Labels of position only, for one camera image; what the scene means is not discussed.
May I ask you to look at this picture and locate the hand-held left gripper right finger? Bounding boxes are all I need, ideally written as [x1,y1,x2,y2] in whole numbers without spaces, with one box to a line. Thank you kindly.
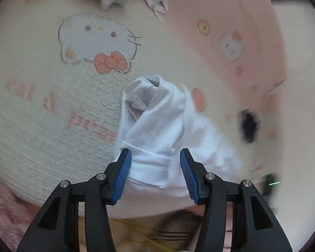
[179,148,292,252]

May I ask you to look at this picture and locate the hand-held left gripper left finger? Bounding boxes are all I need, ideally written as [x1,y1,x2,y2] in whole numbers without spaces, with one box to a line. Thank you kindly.
[17,148,132,252]

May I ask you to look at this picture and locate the white shirt with navy trim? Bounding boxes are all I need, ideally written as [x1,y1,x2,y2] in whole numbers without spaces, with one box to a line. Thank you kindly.
[113,75,244,198]

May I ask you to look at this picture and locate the folded navy garment white stripes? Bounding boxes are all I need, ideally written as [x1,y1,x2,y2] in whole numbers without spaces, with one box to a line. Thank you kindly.
[238,108,262,144]

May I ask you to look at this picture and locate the pink fuzzy pajamas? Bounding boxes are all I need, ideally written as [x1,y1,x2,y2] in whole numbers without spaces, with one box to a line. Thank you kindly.
[0,168,45,252]

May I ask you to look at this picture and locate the black wire rack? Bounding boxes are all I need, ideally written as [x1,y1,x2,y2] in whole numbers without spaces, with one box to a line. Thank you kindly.
[148,230,196,240]

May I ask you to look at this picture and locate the gold wire basket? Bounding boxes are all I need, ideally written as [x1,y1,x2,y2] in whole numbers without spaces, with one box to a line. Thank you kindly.
[115,217,179,252]

